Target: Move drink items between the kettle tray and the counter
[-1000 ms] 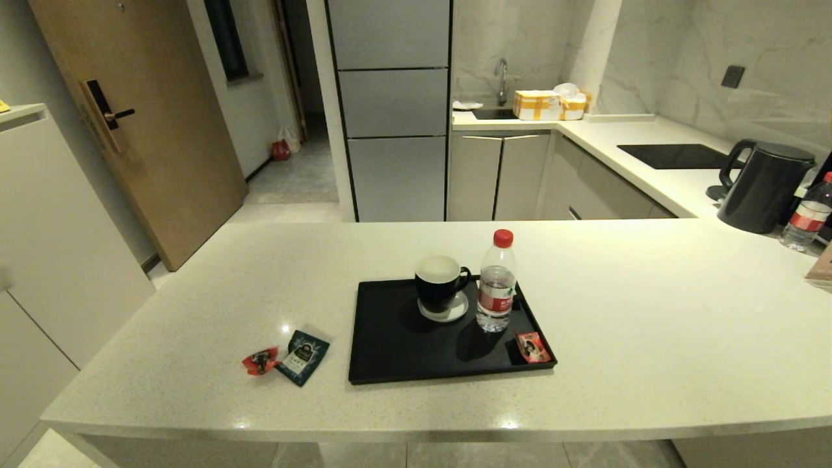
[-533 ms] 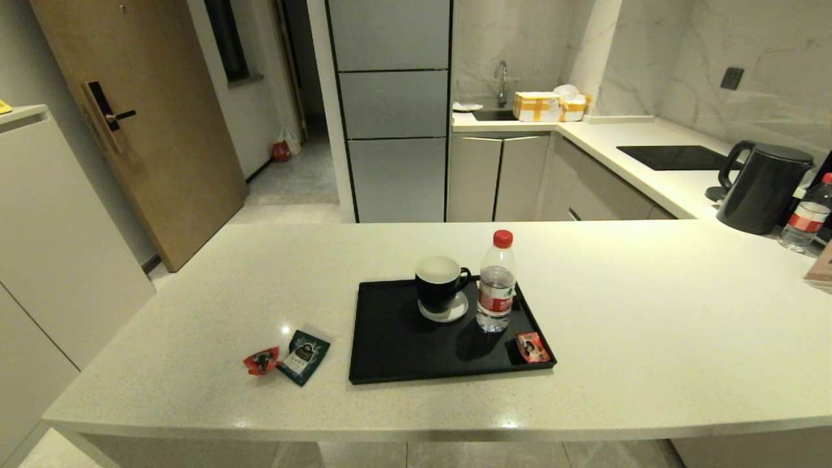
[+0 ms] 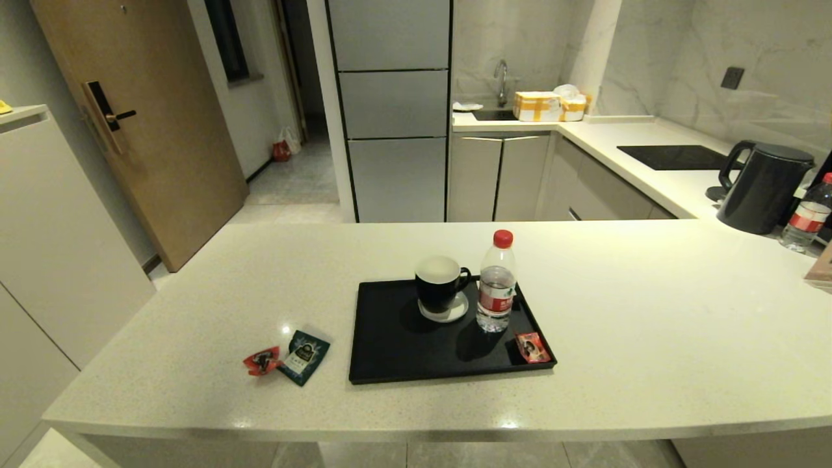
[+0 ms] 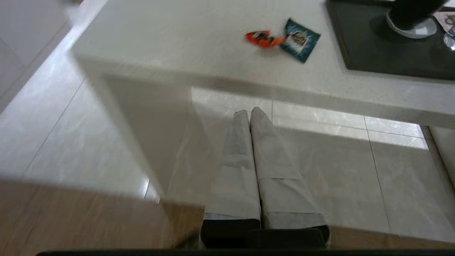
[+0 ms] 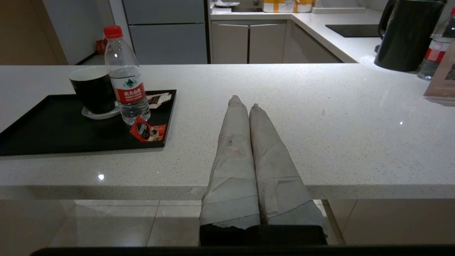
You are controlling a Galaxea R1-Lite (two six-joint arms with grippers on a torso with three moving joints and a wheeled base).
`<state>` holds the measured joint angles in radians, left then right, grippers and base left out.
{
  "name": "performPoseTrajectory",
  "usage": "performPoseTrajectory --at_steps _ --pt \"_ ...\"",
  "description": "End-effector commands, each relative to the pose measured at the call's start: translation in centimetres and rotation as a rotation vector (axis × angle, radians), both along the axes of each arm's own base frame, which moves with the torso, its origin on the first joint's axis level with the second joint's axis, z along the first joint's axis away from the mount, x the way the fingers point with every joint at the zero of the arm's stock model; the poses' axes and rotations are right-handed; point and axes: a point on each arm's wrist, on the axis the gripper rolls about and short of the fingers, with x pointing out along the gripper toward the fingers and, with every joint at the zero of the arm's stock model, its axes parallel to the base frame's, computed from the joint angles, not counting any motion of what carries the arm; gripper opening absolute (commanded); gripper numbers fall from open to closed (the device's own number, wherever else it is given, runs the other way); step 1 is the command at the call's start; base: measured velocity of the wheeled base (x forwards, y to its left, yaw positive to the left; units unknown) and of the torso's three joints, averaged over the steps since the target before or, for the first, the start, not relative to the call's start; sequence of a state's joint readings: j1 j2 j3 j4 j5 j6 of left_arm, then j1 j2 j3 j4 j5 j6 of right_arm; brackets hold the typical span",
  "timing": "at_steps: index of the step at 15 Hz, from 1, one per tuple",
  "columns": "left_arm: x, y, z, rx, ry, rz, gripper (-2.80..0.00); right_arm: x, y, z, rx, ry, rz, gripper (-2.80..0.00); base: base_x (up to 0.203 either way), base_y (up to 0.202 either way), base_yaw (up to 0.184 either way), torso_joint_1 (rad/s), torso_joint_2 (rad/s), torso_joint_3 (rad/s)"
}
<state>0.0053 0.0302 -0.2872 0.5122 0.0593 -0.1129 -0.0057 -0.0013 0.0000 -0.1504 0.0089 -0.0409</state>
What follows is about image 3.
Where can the clear water bottle red cap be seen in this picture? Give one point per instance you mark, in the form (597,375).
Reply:
(806,221)
(496,292)

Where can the black rectangular serving tray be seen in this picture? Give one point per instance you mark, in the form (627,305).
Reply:
(403,351)

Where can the red coffee sachet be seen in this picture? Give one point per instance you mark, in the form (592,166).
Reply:
(262,361)
(533,348)

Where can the teal tea sachet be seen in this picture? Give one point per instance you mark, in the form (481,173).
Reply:
(304,356)

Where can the black electric kettle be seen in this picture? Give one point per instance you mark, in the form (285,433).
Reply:
(760,195)

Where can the black mug white inside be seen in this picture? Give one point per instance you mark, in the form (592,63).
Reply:
(437,289)

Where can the grey cabinet door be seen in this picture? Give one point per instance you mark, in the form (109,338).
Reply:
(474,179)
(523,179)

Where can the white round saucer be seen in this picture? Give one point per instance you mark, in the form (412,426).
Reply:
(448,315)

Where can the grey tall refrigerator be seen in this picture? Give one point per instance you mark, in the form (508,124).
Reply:
(396,110)

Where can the white cloth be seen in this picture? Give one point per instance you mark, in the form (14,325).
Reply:
(467,106)

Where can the dark kitchen sink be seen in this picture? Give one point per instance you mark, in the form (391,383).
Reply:
(494,115)

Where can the white plastic bag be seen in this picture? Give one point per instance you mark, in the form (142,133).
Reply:
(291,138)

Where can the red bag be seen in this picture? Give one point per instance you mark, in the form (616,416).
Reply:
(281,152)

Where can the large yellow white box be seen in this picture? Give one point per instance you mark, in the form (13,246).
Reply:
(536,107)

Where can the chrome kitchen faucet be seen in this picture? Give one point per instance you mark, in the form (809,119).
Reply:
(502,81)

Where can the grey drawer cabinet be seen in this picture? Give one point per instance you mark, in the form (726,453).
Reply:
(598,188)

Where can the small yellow white box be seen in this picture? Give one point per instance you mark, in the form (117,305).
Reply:
(573,109)

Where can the white crumpled bag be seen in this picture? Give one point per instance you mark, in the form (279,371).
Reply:
(565,91)

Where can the black induction cooktop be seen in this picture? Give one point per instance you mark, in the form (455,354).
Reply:
(676,157)

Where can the dark narrow window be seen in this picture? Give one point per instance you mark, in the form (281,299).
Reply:
(227,39)

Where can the brown wooden door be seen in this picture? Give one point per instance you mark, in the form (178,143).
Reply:
(149,130)

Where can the white tall cabinet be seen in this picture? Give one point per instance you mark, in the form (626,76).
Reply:
(58,260)

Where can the yellow small object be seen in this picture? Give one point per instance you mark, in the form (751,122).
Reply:
(4,107)

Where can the dark wall socket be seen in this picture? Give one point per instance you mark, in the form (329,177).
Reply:
(732,78)

